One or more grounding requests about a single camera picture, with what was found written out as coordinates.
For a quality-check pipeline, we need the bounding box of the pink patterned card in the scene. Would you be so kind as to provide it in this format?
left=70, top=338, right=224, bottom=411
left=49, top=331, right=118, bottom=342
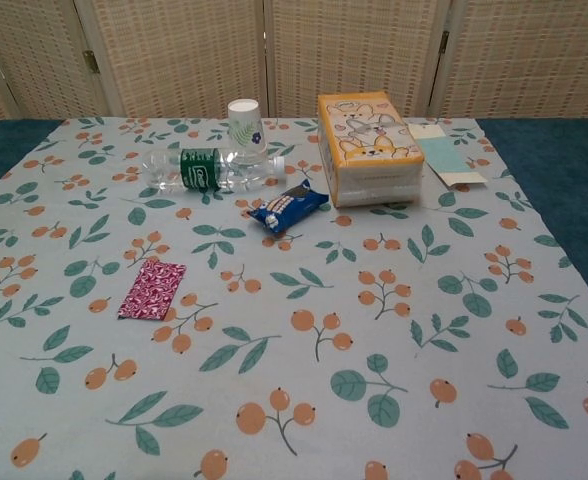
left=117, top=258, right=188, bottom=321

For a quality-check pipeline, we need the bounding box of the blue cookie packet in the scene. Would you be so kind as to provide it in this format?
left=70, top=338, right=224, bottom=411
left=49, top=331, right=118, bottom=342
left=246, top=179, right=330, bottom=234

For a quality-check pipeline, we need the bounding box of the leaf and fruit tablecloth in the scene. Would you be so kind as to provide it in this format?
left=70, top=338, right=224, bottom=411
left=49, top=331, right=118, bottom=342
left=0, top=115, right=588, bottom=480

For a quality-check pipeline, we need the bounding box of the orange corgi tissue pack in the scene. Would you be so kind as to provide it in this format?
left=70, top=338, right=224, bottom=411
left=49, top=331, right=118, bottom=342
left=316, top=91, right=428, bottom=209

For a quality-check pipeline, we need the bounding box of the clear green-label water bottle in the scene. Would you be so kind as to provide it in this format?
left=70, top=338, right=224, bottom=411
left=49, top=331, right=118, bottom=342
left=141, top=146, right=286, bottom=194

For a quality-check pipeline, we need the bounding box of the white floral paper cup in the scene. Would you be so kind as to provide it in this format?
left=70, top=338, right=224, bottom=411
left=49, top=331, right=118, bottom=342
left=226, top=98, right=268, bottom=155

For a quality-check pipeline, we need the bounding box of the teal and cream bookmark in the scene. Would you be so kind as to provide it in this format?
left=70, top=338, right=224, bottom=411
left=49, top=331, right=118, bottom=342
left=406, top=122, right=489, bottom=187

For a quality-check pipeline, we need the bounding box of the woven folding screen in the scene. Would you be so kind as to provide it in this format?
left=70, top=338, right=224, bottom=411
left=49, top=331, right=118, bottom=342
left=0, top=0, right=588, bottom=127

